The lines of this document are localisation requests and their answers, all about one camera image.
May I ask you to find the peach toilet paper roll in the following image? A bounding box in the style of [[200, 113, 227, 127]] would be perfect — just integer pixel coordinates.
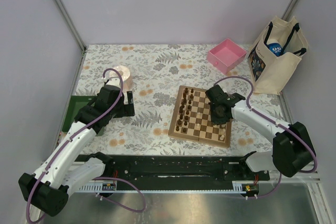
[[114, 66, 133, 91]]

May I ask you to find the wooden chess board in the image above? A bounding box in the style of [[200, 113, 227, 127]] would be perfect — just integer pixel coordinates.
[[169, 86, 232, 148]]

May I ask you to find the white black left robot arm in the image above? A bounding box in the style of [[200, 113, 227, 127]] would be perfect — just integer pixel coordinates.
[[18, 84, 135, 217]]

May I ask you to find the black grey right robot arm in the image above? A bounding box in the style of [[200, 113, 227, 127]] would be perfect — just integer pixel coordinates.
[[205, 85, 317, 180]]

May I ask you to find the green open box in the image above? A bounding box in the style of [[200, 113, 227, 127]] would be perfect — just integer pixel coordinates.
[[61, 95, 95, 132]]

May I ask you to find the pink open box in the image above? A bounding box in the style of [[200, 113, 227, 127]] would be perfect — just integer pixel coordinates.
[[207, 38, 246, 74]]

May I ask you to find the floral table mat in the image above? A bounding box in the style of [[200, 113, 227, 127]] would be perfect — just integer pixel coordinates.
[[74, 45, 272, 156]]

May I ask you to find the cream canvas tote bag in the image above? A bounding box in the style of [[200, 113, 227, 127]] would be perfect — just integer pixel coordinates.
[[247, 16, 308, 95]]

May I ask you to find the blue white bottle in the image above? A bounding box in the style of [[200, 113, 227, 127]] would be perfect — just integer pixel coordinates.
[[266, 39, 283, 57]]

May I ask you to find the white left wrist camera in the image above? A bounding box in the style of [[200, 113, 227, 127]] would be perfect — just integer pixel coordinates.
[[102, 76, 120, 88]]

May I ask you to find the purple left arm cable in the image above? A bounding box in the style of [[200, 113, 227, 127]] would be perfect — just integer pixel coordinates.
[[25, 68, 125, 223]]

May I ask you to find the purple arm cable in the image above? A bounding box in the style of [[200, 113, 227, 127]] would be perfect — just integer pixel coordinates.
[[25, 68, 125, 223], [214, 76, 318, 174]]

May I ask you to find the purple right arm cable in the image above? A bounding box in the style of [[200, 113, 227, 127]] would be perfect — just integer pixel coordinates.
[[214, 76, 318, 174]]

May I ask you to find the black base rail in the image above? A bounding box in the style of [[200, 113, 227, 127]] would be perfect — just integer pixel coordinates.
[[76, 153, 271, 185]]

